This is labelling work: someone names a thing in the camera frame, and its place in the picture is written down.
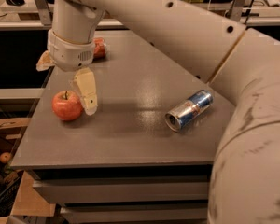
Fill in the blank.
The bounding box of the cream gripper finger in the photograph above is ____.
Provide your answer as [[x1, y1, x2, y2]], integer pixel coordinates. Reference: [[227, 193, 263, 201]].
[[70, 67, 98, 116], [36, 50, 54, 71]]

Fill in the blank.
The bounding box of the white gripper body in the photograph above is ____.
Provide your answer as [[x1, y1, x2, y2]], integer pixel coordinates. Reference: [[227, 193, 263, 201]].
[[47, 30, 95, 72]]

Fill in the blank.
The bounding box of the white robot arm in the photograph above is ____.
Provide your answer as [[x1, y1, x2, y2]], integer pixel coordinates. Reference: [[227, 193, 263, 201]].
[[48, 0, 280, 224]]

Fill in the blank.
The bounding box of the red apple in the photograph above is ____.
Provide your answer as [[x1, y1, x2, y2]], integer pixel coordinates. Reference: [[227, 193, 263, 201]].
[[51, 91, 83, 121]]

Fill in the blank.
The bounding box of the red cola can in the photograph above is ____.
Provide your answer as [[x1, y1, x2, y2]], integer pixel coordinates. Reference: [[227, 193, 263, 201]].
[[93, 37, 106, 59]]

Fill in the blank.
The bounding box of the metal shelf rack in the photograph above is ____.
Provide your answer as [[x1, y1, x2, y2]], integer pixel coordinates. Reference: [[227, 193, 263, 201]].
[[0, 0, 280, 27]]

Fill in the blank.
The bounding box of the grey drawer cabinet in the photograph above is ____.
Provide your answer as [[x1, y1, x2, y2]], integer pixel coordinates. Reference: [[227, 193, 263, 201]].
[[12, 31, 234, 224]]

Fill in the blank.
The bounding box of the small orange fruit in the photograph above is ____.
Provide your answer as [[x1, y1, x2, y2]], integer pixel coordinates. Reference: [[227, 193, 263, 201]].
[[0, 152, 12, 164]]

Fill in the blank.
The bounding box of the blue silver energy drink can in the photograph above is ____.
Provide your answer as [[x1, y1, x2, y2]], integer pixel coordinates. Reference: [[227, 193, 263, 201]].
[[164, 89, 214, 133]]

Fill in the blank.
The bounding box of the cardboard box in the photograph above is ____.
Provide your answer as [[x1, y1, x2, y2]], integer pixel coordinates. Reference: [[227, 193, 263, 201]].
[[0, 117, 57, 224]]

